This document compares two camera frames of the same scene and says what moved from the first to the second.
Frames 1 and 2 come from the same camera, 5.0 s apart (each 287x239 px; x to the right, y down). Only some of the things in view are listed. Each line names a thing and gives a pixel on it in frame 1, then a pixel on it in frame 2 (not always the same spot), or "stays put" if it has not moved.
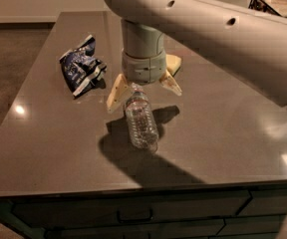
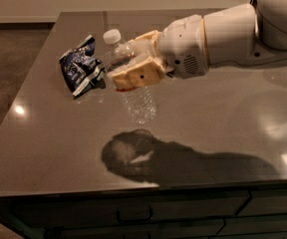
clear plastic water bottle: [142, 122] -> [120, 54]
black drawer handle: [123, 220] stays put
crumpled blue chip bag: [82, 71] stays put
